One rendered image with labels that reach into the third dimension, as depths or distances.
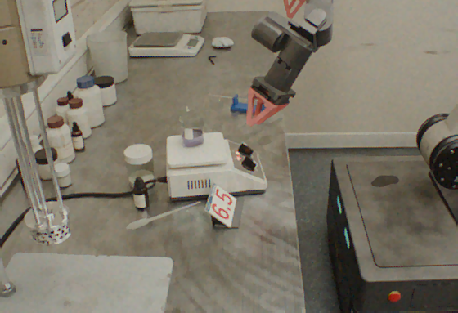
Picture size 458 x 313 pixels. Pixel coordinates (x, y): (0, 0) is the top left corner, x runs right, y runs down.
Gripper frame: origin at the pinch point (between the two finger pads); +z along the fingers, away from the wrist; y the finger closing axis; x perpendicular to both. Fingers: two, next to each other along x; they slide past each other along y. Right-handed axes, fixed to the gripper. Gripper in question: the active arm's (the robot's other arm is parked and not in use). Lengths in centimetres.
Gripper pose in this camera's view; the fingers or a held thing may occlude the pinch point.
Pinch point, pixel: (253, 120)
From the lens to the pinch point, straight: 107.4
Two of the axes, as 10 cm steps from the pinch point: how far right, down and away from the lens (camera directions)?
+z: -4.8, 7.9, 3.8
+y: -4.8, 1.3, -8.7
